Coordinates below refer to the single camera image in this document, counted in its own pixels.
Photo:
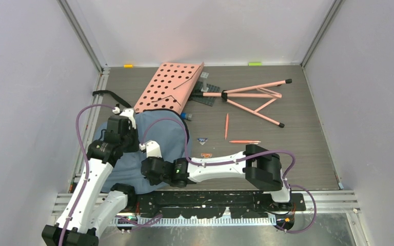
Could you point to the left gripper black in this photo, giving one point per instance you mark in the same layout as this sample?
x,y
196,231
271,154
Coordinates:
x,y
135,147

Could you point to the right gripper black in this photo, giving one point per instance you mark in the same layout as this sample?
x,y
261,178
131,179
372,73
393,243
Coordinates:
x,y
154,182

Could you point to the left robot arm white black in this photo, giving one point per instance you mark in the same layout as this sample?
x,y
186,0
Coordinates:
x,y
82,223

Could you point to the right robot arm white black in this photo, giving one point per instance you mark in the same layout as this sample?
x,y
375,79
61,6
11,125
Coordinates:
x,y
260,167

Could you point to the small orange triangle wrapper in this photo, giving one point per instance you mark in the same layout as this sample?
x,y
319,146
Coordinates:
x,y
206,155

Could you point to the blue triangle badge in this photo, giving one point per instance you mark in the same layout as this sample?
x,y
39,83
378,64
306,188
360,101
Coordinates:
x,y
202,141

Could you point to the blue marker pen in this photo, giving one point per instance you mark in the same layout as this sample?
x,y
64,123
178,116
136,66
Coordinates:
x,y
186,116

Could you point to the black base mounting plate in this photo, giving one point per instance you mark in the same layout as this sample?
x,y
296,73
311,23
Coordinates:
x,y
210,204

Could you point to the pink perforated stand board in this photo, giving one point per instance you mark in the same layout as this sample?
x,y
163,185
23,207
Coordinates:
x,y
170,87

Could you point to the dark grey lego baseplate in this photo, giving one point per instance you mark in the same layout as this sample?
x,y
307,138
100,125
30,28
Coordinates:
x,y
209,101

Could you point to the orange pen vertical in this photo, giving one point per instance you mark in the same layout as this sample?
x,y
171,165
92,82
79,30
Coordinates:
x,y
226,126

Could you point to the orange pen horizontal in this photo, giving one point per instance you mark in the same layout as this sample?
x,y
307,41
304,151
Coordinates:
x,y
245,141

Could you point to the pink folding stand legs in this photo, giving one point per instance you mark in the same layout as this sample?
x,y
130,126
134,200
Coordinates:
x,y
262,91

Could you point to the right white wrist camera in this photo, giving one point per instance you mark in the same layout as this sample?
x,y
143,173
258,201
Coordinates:
x,y
151,148

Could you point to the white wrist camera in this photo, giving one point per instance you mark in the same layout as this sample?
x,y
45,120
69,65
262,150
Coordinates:
x,y
128,113
151,148

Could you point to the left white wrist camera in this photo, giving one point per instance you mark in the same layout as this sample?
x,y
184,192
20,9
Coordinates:
x,y
128,113

